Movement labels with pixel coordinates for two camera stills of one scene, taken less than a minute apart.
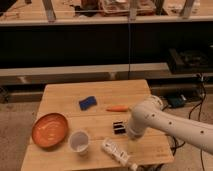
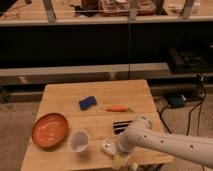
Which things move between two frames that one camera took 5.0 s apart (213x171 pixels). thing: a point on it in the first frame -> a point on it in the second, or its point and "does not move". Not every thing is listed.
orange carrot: x=118 y=109 does not move
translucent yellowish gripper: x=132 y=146 -> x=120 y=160
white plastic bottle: x=115 y=152 does not move
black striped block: x=120 y=127 does not move
